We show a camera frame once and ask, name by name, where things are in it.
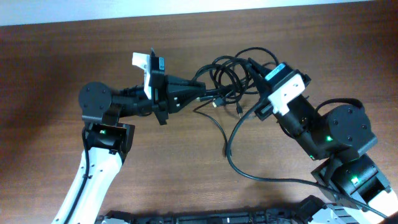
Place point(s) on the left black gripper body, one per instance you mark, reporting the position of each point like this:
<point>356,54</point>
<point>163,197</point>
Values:
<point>160,100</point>

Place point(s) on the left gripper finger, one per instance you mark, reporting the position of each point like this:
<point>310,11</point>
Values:
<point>180,96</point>
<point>179,84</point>

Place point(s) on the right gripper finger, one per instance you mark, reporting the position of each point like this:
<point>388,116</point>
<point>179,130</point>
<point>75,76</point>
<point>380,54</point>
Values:
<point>260,69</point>
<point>258,77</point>

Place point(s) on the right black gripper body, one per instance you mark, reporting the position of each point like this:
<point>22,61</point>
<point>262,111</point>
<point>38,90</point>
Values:
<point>265,110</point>

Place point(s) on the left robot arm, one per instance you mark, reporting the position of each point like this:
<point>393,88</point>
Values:
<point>106,141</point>

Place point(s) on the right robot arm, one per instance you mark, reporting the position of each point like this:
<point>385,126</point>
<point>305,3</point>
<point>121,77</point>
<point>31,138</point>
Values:
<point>337,132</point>

